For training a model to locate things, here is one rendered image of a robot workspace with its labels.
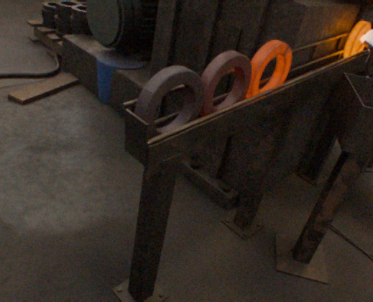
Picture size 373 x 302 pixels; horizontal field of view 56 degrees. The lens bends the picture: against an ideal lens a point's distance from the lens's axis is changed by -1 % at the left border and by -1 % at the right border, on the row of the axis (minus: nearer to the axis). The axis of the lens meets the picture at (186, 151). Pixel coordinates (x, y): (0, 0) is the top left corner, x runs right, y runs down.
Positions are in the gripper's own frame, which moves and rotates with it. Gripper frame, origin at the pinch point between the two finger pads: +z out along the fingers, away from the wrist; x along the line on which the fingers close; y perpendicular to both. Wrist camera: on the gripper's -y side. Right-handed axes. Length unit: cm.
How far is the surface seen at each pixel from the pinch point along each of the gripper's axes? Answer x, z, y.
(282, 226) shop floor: 33, -34, -70
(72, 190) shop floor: 95, 31, -89
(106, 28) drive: 34, 112, -67
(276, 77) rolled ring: 59, -3, -8
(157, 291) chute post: 98, -26, -72
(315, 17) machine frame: 32.6, 7.2, 4.9
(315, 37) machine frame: 26.9, 5.2, -2.1
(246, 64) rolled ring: 78, -3, -1
